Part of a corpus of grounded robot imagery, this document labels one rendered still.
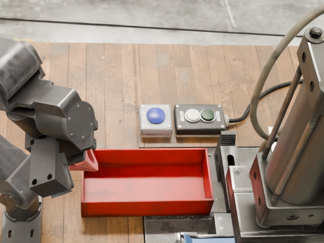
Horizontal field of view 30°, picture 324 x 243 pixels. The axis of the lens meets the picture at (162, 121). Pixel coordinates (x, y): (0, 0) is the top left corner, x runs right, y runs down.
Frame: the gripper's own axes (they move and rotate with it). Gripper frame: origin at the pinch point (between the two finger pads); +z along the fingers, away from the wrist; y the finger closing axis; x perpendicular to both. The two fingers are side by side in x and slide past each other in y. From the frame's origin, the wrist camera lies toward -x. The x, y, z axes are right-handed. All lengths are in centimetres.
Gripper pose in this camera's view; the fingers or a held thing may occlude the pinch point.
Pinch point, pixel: (93, 165)
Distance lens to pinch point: 100.4
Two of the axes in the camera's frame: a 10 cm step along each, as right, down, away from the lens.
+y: 9.0, -3.2, -3.0
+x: -0.9, -8.0, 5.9
